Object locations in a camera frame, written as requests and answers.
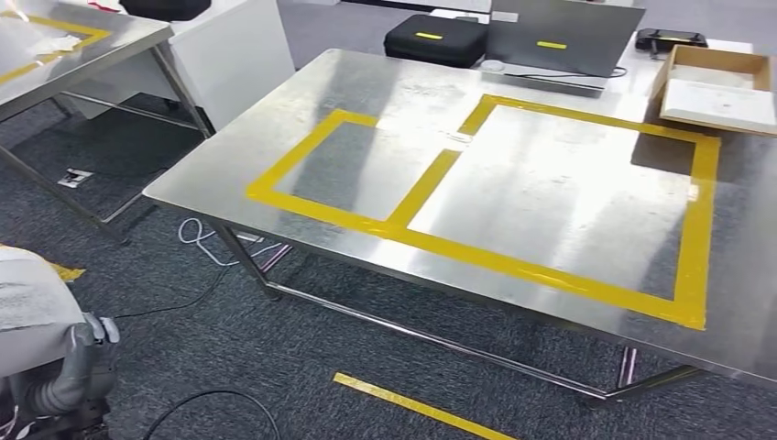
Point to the black handheld device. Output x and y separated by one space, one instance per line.
671 39

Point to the steel side table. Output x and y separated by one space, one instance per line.
91 48

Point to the black carrying case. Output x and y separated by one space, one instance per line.
437 51

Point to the black bag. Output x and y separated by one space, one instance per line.
164 9

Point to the white cloth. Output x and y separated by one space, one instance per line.
54 44

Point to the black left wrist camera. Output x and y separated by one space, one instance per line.
79 422

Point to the cardboard box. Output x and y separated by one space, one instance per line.
716 56

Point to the metal floor socket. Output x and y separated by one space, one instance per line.
76 178

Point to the yellow table tape marking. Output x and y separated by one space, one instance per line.
698 243

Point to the white foam block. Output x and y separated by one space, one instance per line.
716 106

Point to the red object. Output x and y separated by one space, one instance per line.
103 6

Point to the yellow floor tape strip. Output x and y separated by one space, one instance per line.
413 404
67 272

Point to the white curved plastic part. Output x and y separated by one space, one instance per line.
36 303

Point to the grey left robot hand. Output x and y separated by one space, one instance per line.
85 370

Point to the white round puck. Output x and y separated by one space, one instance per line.
493 65

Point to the steel workbench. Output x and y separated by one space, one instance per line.
546 200

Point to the grey laptop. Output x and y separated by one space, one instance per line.
564 24

